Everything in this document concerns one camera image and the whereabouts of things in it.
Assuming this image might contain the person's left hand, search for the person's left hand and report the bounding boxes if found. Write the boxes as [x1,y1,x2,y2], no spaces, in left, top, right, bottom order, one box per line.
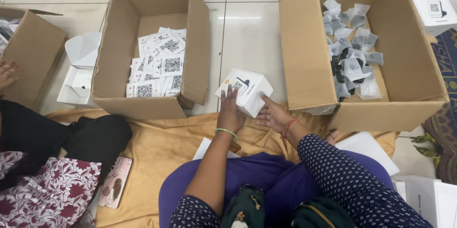
[217,84,245,134]

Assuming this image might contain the person's right hand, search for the person's right hand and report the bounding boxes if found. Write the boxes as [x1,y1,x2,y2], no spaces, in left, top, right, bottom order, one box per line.
[254,91,294,134]

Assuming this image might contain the small white product box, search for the small white product box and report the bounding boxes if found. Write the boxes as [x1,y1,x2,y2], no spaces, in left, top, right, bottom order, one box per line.
[214,68,273,119]

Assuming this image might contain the green bangle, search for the green bangle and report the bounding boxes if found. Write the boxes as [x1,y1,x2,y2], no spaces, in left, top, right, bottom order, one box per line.
[214,128,238,143]

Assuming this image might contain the white paper sheet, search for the white paper sheet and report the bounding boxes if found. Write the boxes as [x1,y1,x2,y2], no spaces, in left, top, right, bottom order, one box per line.
[192,137,242,161]

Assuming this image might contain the pile of white printed cards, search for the pile of white printed cards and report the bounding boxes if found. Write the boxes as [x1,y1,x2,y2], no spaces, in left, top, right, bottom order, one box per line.
[126,27,187,99]

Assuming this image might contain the cardboard box with printed cards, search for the cardboard box with printed cards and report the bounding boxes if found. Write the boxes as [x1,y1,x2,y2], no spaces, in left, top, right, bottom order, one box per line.
[90,0,210,120]

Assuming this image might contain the mustard yellow cloth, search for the mustard yellow cloth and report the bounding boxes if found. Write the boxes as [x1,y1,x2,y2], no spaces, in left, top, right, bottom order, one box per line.
[46,102,400,228]

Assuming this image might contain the person's purple trousers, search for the person's purple trousers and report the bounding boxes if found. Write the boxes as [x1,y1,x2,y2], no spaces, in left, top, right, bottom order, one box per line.
[159,150,395,228]

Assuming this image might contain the dark green embroidered scarf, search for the dark green embroidered scarf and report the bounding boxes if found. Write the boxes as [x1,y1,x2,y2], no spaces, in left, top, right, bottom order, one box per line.
[219,184,358,228]

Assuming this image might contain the pink phone with picture case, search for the pink phone with picture case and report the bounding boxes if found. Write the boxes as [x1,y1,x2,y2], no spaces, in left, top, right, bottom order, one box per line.
[98,156,133,209]

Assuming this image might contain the white foam sheet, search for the white foam sheet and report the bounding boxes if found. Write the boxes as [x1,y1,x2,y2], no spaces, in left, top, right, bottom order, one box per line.
[335,132,401,177]

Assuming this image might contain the open white product box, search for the open white product box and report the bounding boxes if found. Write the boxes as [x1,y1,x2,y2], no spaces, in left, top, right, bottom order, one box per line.
[56,31,102,109]

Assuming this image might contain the cardboard box with open flap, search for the cardboard box with open flap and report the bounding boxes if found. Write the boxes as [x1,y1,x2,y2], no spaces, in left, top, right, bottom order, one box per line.
[0,6,69,111]

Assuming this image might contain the patterned blue rug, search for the patterned blue rug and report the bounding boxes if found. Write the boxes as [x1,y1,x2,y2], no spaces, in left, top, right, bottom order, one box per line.
[371,0,457,186]

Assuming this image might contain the closed white product box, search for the closed white product box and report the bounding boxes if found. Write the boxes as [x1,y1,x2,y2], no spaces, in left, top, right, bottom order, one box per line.
[411,0,457,37]

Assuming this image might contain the stack of white cartons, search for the stack of white cartons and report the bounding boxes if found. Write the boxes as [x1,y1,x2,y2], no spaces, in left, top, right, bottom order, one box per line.
[391,175,457,228]

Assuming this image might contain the red thread bracelet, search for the red thread bracelet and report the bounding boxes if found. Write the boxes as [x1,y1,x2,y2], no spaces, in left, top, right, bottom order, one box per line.
[281,118,298,140]

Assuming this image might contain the heap of bagged black cables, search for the heap of bagged black cables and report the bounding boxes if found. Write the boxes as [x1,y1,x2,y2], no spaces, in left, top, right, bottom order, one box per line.
[322,0,384,102]

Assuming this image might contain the cardboard box with bagged cables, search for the cardboard box with bagged cables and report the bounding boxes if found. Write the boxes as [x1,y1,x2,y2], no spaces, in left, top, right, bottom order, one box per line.
[278,0,450,133]

